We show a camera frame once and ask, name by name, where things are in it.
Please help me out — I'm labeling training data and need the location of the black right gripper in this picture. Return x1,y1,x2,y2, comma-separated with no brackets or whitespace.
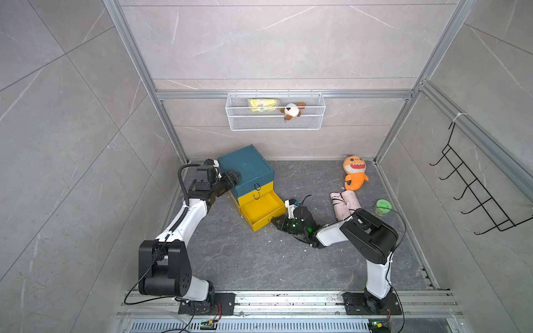
271,215,308,238

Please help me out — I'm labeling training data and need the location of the teal drawer cabinet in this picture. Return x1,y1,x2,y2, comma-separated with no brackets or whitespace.
217,145,274,200

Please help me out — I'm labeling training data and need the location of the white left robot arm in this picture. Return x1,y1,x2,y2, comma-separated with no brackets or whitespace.
135,160,241,307

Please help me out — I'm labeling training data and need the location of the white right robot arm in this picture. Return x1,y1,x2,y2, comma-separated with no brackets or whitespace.
271,200,401,315

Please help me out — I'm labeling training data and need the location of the pink folded umbrella left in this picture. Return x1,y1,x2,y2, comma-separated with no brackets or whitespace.
330,191,351,221

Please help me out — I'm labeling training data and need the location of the pink folded umbrella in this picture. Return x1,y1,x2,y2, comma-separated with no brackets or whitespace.
341,190,362,214
330,191,351,221

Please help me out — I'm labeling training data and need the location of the pink folded umbrella right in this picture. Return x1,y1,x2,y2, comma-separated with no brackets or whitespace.
341,190,362,214

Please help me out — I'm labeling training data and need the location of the yellow item in basket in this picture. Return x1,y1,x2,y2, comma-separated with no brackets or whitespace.
248,99,279,112

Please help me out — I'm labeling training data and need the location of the brown white plush dog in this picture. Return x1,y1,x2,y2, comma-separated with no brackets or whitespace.
280,102,307,122

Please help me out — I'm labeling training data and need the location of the orange shark plush toy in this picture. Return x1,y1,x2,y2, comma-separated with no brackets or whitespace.
343,155,369,191

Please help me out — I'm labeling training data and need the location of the green lidded round tin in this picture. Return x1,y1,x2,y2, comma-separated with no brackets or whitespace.
373,199,393,216

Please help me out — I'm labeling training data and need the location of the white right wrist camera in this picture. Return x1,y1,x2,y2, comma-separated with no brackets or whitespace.
285,198,299,215

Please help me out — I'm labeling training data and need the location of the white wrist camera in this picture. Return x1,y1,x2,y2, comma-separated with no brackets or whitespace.
203,159,221,178
285,198,299,215

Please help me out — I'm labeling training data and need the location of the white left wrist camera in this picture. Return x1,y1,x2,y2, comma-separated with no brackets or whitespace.
203,159,221,178

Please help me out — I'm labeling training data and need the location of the white wire wall basket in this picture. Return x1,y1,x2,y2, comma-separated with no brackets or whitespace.
225,91,326,131

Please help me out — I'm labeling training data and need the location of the black wire wall hook rack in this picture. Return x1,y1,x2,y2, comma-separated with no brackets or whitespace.
430,122,532,236

